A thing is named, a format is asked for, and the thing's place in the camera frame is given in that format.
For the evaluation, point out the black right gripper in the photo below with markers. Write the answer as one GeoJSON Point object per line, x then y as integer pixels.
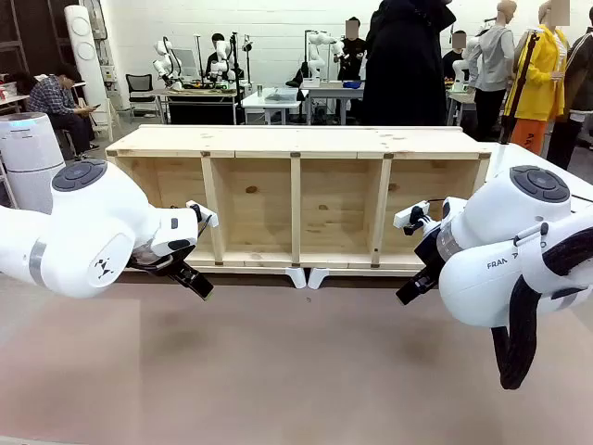
{"type": "Point", "coordinates": [431, 255]}

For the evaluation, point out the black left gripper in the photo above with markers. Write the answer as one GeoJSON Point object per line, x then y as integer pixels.
{"type": "Point", "coordinates": [157, 265]}

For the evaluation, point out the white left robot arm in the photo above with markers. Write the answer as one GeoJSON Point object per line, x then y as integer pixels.
{"type": "Point", "coordinates": [92, 222]}

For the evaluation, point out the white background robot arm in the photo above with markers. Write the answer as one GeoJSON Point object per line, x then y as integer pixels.
{"type": "Point", "coordinates": [222, 58]}
{"type": "Point", "coordinates": [463, 65]}
{"type": "Point", "coordinates": [324, 39]}
{"type": "Point", "coordinates": [163, 62]}

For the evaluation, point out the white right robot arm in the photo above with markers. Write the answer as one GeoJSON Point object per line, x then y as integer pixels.
{"type": "Point", "coordinates": [486, 222]}

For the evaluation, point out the white shelf foot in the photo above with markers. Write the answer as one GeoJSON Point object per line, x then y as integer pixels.
{"type": "Point", "coordinates": [296, 277]}
{"type": "Point", "coordinates": [319, 278]}

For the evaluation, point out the desk with black panel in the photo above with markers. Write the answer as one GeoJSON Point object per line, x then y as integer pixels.
{"type": "Point", "coordinates": [201, 109]}

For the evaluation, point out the light wooden cubby shelf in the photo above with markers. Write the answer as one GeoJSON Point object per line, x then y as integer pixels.
{"type": "Point", "coordinates": [296, 139]}

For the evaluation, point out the white background table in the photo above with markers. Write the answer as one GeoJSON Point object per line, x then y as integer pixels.
{"type": "Point", "coordinates": [273, 99]}

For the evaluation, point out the black mesh office chair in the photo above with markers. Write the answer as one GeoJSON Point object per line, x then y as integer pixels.
{"type": "Point", "coordinates": [139, 85]}

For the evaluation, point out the white cylindrical air purifier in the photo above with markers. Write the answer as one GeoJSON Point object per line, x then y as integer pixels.
{"type": "Point", "coordinates": [28, 153]}

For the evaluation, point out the blue bowl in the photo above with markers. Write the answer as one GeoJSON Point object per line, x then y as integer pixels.
{"type": "Point", "coordinates": [353, 85]}

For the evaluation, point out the grey background table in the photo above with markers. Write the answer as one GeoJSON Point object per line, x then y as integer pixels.
{"type": "Point", "coordinates": [331, 90]}

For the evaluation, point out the person in long black coat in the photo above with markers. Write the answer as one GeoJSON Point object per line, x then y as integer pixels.
{"type": "Point", "coordinates": [403, 69]}

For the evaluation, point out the computer monitor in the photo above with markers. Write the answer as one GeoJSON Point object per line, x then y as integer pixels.
{"type": "Point", "coordinates": [185, 61]}

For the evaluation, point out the seated person in plaid shirt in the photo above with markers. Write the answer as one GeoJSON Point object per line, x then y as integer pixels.
{"type": "Point", "coordinates": [58, 102]}

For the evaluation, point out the black stand pole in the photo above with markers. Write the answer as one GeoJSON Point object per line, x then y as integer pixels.
{"type": "Point", "coordinates": [520, 83]}

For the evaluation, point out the person behind grey mannequin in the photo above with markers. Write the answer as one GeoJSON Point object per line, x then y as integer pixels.
{"type": "Point", "coordinates": [456, 58]}

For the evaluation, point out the standing person in black top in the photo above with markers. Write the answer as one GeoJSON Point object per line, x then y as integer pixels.
{"type": "Point", "coordinates": [352, 60]}

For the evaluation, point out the mannequin in grey hoodie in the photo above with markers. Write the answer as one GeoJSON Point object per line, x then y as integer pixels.
{"type": "Point", "coordinates": [493, 60]}

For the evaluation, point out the mannequin in yellow jacket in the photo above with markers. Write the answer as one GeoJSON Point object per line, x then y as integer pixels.
{"type": "Point", "coordinates": [542, 79]}

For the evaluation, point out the tall white standing air conditioner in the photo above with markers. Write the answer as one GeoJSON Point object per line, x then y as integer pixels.
{"type": "Point", "coordinates": [83, 60]}

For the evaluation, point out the mannequin in dark jacket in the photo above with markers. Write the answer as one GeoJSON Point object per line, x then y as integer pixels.
{"type": "Point", "coordinates": [576, 92]}

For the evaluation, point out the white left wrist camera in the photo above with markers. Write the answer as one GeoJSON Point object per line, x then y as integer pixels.
{"type": "Point", "coordinates": [208, 217]}

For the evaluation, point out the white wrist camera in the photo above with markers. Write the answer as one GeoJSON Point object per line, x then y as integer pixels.
{"type": "Point", "coordinates": [407, 215]}
{"type": "Point", "coordinates": [208, 217]}

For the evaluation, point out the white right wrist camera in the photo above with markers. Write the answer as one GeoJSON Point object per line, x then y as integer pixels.
{"type": "Point", "coordinates": [407, 215]}

